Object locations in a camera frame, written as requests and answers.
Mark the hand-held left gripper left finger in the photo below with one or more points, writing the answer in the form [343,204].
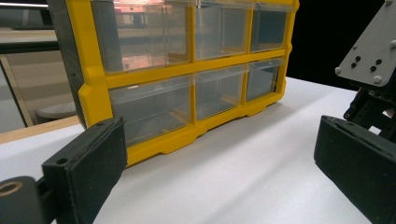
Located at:
[87,168]

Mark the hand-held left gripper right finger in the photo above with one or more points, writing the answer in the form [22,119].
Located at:
[358,161]

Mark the yellow black organizer cabinet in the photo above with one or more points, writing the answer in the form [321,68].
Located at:
[93,93]

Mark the black curtain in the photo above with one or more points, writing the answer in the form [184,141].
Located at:
[320,40]

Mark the light wooden board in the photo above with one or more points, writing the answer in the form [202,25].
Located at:
[31,130]

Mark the grid of clear drawers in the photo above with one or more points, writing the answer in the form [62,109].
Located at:
[218,90]

